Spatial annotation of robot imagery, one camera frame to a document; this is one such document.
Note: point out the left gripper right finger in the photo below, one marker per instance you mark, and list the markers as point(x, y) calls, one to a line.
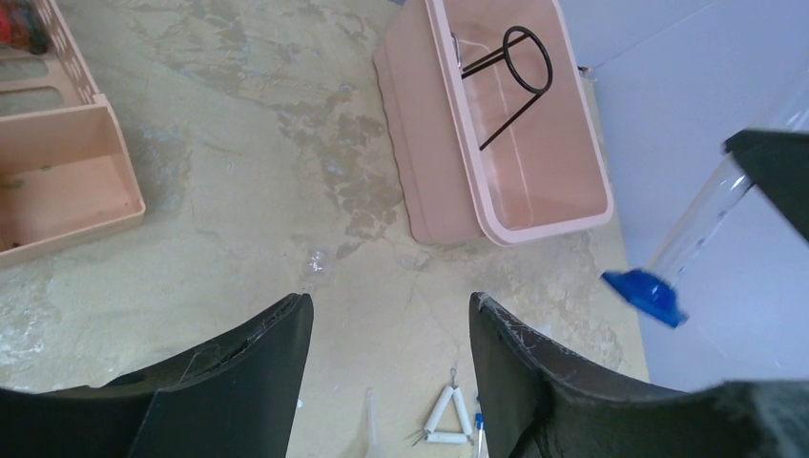
point(541, 399)

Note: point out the colourful markers set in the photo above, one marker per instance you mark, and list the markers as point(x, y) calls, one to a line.
point(21, 28)

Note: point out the peach file organizer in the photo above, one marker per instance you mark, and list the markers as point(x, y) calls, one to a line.
point(66, 174)

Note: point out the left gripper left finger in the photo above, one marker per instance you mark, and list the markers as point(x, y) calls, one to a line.
point(234, 395)

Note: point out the blue capped test tube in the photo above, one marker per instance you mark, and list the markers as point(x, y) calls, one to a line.
point(480, 445)

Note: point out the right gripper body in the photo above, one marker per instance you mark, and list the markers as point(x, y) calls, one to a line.
point(776, 162)

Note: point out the pink plastic bin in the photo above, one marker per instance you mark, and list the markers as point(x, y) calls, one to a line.
point(543, 176)

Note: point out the glass stirring rod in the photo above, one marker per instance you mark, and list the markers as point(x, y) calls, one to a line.
point(373, 445)

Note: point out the black metal tripod stand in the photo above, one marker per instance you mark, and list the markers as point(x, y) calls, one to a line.
point(513, 36)

